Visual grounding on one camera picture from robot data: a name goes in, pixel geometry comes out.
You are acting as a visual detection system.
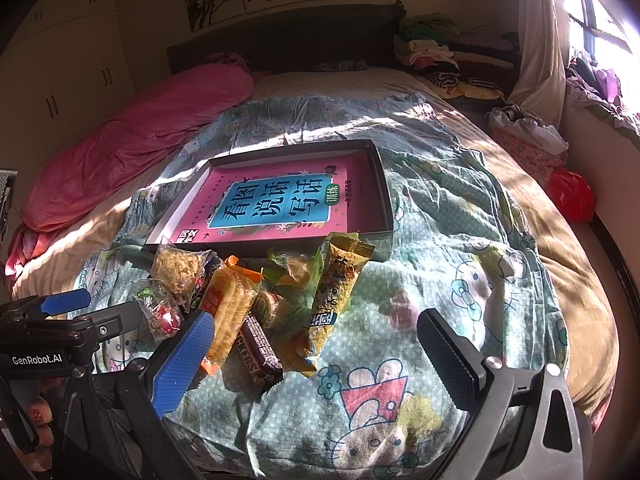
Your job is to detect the green snack packet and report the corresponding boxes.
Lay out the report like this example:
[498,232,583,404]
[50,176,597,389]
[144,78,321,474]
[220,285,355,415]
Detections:
[267,249,323,377]

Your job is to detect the white pink clothes bag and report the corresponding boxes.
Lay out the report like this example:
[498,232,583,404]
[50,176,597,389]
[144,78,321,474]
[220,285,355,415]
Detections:
[487,105,568,186]

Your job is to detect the cream wardrobe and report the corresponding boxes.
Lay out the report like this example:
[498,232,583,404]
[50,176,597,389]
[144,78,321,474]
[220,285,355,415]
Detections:
[1,0,134,197]

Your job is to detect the pink blue book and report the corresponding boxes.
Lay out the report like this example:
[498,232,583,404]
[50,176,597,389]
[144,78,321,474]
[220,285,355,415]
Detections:
[163,151,370,245]

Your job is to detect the orange cake snack packet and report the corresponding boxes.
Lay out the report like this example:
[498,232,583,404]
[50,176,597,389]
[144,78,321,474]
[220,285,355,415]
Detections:
[200,256,262,376]

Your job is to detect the clear pastry snack packet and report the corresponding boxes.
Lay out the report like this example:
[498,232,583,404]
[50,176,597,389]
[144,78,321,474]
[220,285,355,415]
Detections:
[151,244,220,311]

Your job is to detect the round cracker packet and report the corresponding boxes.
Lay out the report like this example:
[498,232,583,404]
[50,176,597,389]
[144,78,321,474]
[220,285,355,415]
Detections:
[252,288,288,330]

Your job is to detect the dark cardboard box tray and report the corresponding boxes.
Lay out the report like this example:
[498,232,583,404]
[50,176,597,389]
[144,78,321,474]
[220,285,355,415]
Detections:
[145,140,394,261]

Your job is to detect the dark headboard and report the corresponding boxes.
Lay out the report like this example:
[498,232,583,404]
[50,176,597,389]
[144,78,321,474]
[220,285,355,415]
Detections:
[166,1,407,74]

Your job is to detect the beige curtain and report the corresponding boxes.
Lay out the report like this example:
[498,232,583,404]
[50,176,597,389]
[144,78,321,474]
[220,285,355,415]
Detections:
[510,0,566,127]

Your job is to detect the pile of clothes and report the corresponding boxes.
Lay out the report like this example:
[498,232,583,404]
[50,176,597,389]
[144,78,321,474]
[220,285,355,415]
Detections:
[394,13,521,102]

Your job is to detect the cartoon print blanket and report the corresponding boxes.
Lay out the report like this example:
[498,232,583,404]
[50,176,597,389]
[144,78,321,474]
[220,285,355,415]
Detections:
[77,96,568,479]

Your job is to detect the yellow long snack bar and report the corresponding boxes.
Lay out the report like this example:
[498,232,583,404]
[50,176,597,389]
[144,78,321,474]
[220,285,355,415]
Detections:
[302,234,374,367]

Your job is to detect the red plastic bag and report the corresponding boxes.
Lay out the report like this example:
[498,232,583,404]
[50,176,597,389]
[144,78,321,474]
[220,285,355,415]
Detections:
[544,168,597,223]

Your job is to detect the clear red candy packet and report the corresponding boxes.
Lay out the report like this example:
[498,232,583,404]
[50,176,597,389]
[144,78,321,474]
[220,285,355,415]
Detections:
[132,282,182,341]

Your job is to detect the left hand red nails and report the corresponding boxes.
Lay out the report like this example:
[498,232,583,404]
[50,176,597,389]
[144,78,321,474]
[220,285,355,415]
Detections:
[26,396,54,472]

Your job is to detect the pink quilt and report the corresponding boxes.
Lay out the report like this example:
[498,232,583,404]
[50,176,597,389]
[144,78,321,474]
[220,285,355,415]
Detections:
[4,53,254,280]

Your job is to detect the brown snickers bar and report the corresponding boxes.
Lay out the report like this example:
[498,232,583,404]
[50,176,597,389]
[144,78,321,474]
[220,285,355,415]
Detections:
[235,313,283,391]

